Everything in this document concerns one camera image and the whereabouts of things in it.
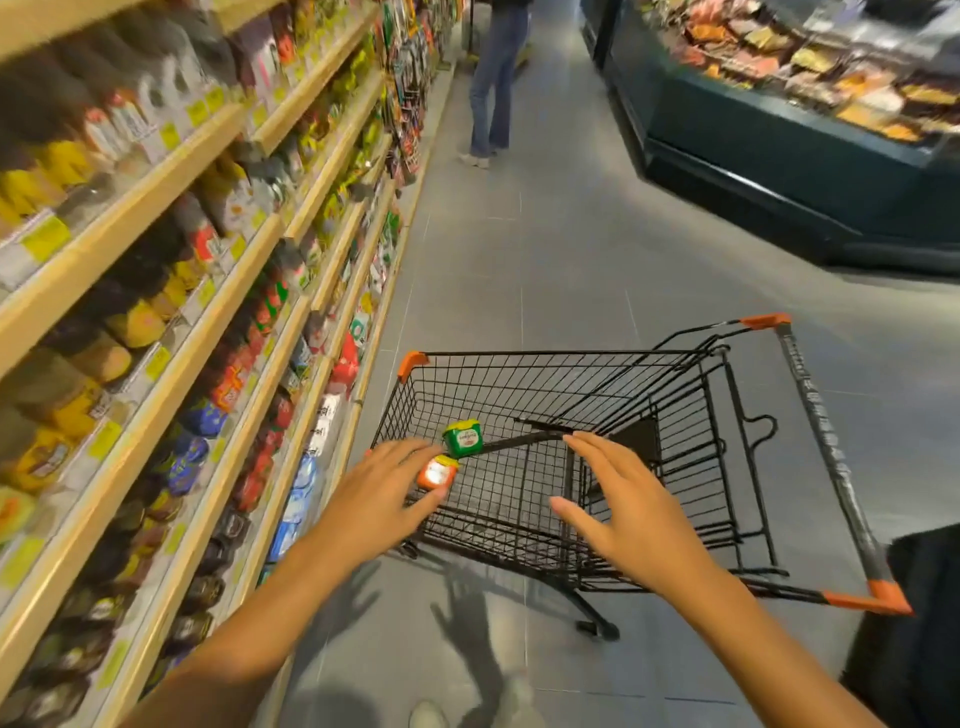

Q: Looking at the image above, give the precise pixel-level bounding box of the black wire shopping cart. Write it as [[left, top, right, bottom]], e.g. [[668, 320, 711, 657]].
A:
[[370, 312, 915, 643]]

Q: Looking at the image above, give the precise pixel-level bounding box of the display of packaged foods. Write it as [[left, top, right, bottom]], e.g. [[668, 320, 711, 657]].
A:
[[637, 0, 960, 145]]

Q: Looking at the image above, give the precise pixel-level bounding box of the orange lid jar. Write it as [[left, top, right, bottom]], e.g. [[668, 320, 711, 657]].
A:
[[417, 454, 461, 493]]

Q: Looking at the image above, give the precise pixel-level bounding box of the wooden shelf unit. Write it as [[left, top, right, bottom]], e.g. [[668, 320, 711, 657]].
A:
[[0, 0, 460, 728]]

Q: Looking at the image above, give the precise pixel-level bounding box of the green label jar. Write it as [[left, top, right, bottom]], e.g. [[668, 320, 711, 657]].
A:
[[442, 418, 486, 459]]

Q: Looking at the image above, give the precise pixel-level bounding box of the row of dark brown jars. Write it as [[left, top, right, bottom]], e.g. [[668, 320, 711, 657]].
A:
[[0, 480, 256, 728]]

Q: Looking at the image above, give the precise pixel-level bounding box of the row of dark sauce bottles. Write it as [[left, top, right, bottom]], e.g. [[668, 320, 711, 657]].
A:
[[0, 0, 249, 234]]

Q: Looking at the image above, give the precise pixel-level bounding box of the person's right forearm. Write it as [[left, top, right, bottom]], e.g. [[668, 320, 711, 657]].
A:
[[669, 558, 888, 728]]

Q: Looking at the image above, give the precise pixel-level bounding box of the person's left forearm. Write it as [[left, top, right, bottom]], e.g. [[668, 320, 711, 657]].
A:
[[118, 546, 357, 728]]

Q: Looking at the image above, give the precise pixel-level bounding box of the row of yellow label jars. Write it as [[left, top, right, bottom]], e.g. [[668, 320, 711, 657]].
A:
[[0, 153, 301, 541]]

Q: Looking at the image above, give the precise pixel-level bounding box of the person's right hand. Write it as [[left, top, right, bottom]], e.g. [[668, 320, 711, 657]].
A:
[[549, 431, 726, 603]]

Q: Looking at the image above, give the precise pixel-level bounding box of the person's left hand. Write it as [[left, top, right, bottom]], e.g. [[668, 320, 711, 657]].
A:
[[309, 438, 459, 580]]

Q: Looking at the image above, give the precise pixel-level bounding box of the rack of hanging packets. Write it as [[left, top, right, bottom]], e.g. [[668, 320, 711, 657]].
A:
[[378, 0, 460, 185]]

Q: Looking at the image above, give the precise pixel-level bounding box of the row of blue and red jars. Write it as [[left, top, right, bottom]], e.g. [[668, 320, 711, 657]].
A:
[[142, 240, 361, 526]]

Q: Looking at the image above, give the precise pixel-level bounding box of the dark green display counter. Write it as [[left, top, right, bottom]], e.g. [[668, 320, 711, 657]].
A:
[[579, 0, 960, 276]]

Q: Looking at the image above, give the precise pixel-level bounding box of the person's black garment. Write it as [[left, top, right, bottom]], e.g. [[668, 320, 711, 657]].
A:
[[841, 523, 960, 728]]

